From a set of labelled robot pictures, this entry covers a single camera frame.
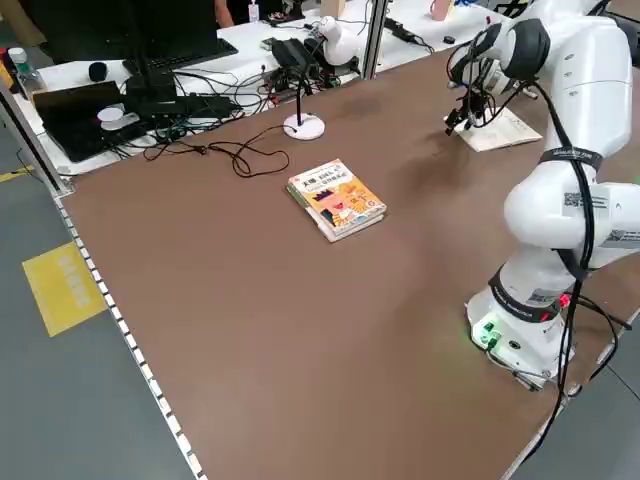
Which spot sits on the white pump bottle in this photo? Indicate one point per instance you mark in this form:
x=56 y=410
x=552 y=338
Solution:
x=254 y=12

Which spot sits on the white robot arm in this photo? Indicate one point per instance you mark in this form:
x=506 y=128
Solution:
x=590 y=75

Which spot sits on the white toothed edge strip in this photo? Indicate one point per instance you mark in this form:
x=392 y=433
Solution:
x=121 y=326

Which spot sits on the yellow floor sticker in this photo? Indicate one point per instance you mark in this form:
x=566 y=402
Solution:
x=62 y=287

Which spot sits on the black cylinder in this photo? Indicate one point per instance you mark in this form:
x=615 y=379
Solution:
x=97 y=71

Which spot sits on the lined paper notebook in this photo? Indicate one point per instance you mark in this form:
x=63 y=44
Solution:
x=505 y=132

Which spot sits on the aluminium frame post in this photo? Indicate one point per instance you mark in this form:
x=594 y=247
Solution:
x=372 y=37

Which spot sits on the white round disc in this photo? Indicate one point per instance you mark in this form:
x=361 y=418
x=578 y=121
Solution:
x=112 y=117

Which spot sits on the black power adapter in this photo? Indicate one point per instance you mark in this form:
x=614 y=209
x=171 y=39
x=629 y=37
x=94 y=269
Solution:
x=399 y=27

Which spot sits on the beige wooden block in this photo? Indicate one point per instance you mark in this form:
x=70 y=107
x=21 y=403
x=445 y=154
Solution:
x=332 y=7

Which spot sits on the white desk lamp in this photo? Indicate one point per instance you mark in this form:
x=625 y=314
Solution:
x=305 y=129

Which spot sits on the black keyboard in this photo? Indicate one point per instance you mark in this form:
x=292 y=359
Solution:
x=195 y=52

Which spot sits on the black laptop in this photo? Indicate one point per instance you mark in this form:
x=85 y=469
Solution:
x=75 y=125

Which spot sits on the person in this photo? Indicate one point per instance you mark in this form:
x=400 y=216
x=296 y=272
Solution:
x=223 y=12

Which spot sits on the black tape roll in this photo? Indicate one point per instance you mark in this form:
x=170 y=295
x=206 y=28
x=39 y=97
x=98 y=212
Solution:
x=448 y=39

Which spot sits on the orange illustrated book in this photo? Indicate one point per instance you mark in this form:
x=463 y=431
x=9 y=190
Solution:
x=340 y=200

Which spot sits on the clear bottle white cap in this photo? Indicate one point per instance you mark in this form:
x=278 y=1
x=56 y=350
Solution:
x=22 y=75

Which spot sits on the black computer monitor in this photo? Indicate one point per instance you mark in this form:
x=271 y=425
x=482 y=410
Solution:
x=150 y=25

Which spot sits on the black ribbed power supply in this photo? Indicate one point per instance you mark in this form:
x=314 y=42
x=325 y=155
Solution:
x=295 y=52

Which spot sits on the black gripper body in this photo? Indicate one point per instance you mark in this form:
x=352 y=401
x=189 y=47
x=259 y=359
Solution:
x=475 y=100

